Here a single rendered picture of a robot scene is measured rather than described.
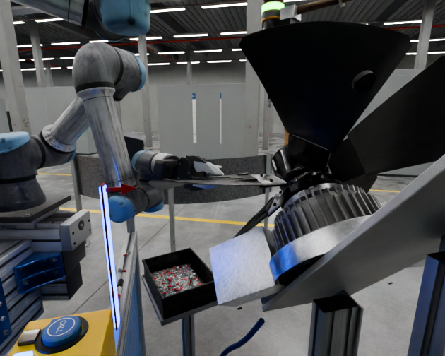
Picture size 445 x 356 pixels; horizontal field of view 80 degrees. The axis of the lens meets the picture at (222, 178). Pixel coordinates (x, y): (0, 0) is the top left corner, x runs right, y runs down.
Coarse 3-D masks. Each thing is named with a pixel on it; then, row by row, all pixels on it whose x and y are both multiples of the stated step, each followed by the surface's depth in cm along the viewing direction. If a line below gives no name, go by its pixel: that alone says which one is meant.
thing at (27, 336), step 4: (24, 332) 31; (28, 332) 31; (32, 332) 31; (36, 332) 31; (40, 332) 32; (24, 336) 31; (28, 336) 31; (32, 336) 31; (36, 336) 31; (20, 340) 30; (24, 340) 30; (28, 340) 30; (32, 340) 30; (20, 344) 30; (24, 344) 30; (28, 344) 30
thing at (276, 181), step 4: (252, 176) 64; (256, 176) 64; (260, 176) 64; (268, 176) 64; (272, 176) 64; (260, 180) 60; (264, 180) 60; (268, 180) 60; (276, 180) 60; (280, 180) 60; (264, 184) 56; (268, 184) 57; (272, 184) 57; (276, 184) 57
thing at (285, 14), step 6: (288, 6) 50; (294, 6) 49; (282, 12) 51; (288, 12) 50; (294, 12) 49; (282, 18) 51; (288, 18) 50; (294, 18) 50; (300, 18) 51; (276, 24) 51; (282, 24) 51
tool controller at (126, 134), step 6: (126, 132) 122; (126, 138) 106; (132, 138) 106; (138, 138) 108; (144, 138) 116; (126, 144) 106; (132, 144) 107; (138, 144) 107; (144, 144) 116; (132, 150) 107; (138, 150) 108; (132, 156) 108; (132, 168) 109
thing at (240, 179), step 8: (216, 176) 60; (224, 176) 61; (232, 176) 61; (240, 176) 62; (248, 176) 61; (152, 184) 58; (160, 184) 59; (168, 184) 61; (176, 184) 64; (200, 184) 50; (208, 184) 50; (216, 184) 51; (224, 184) 52; (232, 184) 53; (240, 184) 54; (248, 184) 54; (256, 184) 55
